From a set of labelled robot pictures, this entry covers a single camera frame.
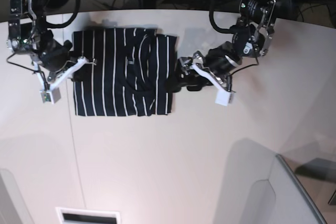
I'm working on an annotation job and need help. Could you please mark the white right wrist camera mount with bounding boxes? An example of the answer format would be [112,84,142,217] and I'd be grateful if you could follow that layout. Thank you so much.
[31,56,97,104]

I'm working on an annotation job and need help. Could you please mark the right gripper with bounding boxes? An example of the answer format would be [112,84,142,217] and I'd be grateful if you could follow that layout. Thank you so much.
[34,40,72,72]

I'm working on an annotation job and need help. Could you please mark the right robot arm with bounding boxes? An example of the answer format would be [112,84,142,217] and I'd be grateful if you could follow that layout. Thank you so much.
[7,0,81,72]

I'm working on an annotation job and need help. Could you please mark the white slotted tray front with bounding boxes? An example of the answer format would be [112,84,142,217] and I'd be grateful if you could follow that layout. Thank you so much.
[56,207,121,224]

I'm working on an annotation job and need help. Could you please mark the white panel right front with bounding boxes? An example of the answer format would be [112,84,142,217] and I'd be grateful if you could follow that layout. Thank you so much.
[213,138,326,223]

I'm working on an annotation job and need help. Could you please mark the white panel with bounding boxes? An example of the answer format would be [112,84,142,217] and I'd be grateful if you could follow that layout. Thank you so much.
[1,168,34,223]
[213,138,326,223]

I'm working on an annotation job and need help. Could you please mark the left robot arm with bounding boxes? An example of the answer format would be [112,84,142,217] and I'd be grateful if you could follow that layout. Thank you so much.
[165,0,279,93]

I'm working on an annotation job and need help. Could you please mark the navy white striped t-shirt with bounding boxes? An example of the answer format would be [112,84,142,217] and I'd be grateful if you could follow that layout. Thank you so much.
[72,28,177,116]

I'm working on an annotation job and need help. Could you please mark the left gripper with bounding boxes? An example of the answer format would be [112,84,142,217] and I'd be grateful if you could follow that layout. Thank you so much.
[164,42,242,93]

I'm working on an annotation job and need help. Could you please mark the white panel left front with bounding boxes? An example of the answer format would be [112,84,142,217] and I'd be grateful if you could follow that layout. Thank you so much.
[1,168,34,223]

